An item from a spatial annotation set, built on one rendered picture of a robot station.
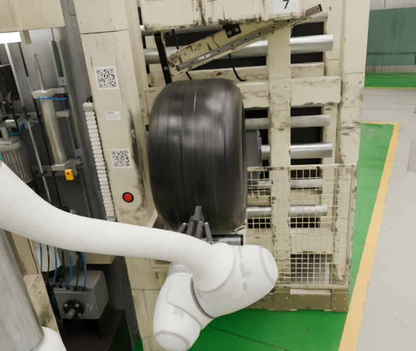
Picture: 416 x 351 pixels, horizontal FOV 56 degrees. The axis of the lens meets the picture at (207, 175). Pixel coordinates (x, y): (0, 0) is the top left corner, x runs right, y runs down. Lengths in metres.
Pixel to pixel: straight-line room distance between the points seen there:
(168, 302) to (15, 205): 0.36
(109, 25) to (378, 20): 9.27
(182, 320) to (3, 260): 0.37
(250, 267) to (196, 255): 0.11
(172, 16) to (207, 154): 0.61
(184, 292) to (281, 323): 1.64
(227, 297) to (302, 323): 1.70
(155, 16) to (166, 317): 1.13
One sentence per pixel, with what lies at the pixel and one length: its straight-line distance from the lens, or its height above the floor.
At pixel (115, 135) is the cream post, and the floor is 1.31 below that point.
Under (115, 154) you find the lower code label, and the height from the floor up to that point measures 1.24.
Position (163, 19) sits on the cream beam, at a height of 1.67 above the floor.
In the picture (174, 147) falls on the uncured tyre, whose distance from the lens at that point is 1.21.
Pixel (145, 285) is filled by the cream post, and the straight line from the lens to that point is 1.73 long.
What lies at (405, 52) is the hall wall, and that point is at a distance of 10.38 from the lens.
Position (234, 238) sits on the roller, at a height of 0.92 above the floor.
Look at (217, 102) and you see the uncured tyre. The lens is 1.25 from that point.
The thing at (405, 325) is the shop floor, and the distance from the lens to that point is 2.55.
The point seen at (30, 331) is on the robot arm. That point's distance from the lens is 0.96.
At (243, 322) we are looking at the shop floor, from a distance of 2.44.
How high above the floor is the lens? 1.69
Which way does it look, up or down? 23 degrees down
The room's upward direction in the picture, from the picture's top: 5 degrees counter-clockwise
